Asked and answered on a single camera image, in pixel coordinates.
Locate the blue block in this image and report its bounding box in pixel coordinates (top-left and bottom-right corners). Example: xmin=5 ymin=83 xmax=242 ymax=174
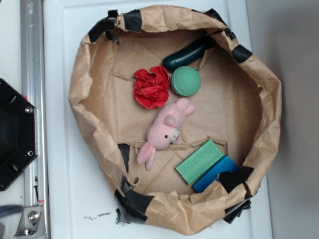
xmin=192 ymin=155 xmax=239 ymax=193

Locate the aluminium rail frame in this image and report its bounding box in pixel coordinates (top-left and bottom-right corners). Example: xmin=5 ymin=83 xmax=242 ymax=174
xmin=14 ymin=0 xmax=51 ymax=239

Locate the dark teal cucumber toy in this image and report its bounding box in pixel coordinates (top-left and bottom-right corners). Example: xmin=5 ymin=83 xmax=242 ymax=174
xmin=163 ymin=36 xmax=216 ymax=71

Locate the green foam ball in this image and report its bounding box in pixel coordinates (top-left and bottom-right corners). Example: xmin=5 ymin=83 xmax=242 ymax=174
xmin=171 ymin=66 xmax=201 ymax=97

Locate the white tray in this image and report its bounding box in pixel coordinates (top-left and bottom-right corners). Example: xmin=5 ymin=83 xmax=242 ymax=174
xmin=43 ymin=0 xmax=273 ymax=239

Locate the pink plush bunny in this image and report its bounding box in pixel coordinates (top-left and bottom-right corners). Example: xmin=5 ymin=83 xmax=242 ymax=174
xmin=137 ymin=98 xmax=196 ymax=171

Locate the green sponge block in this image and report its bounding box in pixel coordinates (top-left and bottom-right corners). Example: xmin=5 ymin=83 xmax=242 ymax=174
xmin=176 ymin=140 xmax=224 ymax=185

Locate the crumpled red paper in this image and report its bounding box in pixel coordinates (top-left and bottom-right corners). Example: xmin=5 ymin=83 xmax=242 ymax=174
xmin=133 ymin=66 xmax=170 ymax=109

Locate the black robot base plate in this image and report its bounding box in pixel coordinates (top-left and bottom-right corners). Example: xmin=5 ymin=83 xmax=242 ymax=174
xmin=0 ymin=79 xmax=37 ymax=191

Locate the brown paper bag bin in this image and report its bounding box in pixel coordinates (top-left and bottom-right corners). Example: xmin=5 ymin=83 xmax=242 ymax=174
xmin=69 ymin=5 xmax=282 ymax=235

